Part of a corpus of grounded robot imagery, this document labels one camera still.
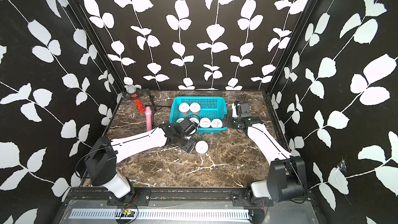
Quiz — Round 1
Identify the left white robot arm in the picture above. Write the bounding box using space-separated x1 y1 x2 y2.
79 118 198 202

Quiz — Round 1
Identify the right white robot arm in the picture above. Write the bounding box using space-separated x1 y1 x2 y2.
223 101 307 202

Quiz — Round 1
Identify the teal plastic basket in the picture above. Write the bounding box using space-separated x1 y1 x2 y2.
170 96 227 133

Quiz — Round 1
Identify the black mini tripod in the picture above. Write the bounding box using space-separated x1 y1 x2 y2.
137 88 172 114

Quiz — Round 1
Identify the small circuit board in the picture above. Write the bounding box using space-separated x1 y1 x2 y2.
115 209 136 219

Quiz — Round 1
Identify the white vented strip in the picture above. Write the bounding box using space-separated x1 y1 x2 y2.
67 208 250 222

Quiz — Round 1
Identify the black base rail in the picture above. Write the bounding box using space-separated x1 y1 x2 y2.
107 187 318 207

